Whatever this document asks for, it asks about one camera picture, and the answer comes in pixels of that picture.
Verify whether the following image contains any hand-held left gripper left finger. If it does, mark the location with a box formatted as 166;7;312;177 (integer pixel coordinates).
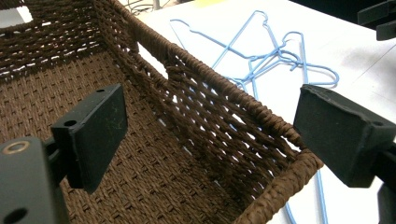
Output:
50;83;129;194

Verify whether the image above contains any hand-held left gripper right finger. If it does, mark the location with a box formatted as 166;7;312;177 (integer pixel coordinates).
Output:
292;83;396;189

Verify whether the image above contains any blue wire hanger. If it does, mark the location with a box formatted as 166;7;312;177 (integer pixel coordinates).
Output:
169;18;300;104
248;59;340;224
211;9;300;71
227;30;312;101

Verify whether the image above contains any brown woven basket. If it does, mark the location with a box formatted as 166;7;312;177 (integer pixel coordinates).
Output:
0;0;325;224

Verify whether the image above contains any black cable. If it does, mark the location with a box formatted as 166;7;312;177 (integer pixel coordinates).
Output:
124;0;155;15

